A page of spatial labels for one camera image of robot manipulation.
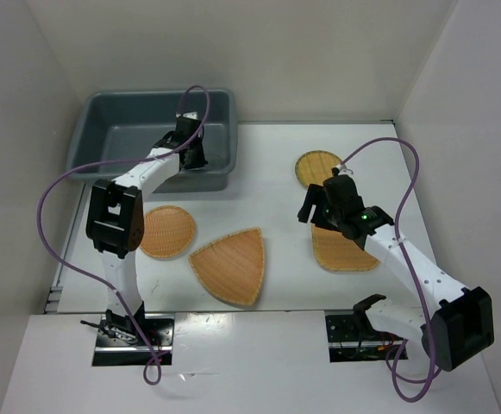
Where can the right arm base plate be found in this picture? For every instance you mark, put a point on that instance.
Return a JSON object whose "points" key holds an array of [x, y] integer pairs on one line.
{"points": [[347, 344]]}

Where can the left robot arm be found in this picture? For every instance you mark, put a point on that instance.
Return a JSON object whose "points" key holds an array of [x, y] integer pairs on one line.
{"points": [[116, 226]]}

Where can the round orange woven tray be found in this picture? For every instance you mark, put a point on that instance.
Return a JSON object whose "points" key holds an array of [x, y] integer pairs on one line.
{"points": [[169, 231]]}

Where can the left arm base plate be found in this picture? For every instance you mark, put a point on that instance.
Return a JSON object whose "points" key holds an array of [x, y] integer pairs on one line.
{"points": [[116, 349]]}

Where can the triangular orange woven tray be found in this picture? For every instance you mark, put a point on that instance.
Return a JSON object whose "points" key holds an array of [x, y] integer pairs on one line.
{"points": [[232, 268]]}

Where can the rounded tan woven tray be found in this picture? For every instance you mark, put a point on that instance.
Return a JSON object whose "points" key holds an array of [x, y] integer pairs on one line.
{"points": [[335, 253]]}

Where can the round yellow-green woven tray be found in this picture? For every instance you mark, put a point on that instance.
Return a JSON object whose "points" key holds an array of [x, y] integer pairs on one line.
{"points": [[315, 166]]}

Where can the grey plastic bin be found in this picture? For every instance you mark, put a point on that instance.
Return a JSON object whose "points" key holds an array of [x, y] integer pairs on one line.
{"points": [[125, 124]]}

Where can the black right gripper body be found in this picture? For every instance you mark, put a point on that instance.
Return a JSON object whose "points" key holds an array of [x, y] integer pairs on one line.
{"points": [[326, 215]]}

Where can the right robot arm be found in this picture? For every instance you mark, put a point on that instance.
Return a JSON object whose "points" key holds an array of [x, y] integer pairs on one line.
{"points": [[452, 322]]}

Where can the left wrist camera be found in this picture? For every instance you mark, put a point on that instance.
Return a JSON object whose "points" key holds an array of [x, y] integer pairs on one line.
{"points": [[192, 115]]}

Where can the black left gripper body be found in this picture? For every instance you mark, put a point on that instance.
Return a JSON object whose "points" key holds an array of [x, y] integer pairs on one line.
{"points": [[198, 158]]}

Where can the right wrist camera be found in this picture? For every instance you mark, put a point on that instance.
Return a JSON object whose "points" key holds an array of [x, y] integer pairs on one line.
{"points": [[342, 170]]}

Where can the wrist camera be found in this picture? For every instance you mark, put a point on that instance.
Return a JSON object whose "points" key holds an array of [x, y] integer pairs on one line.
{"points": [[192, 115], [342, 170]]}

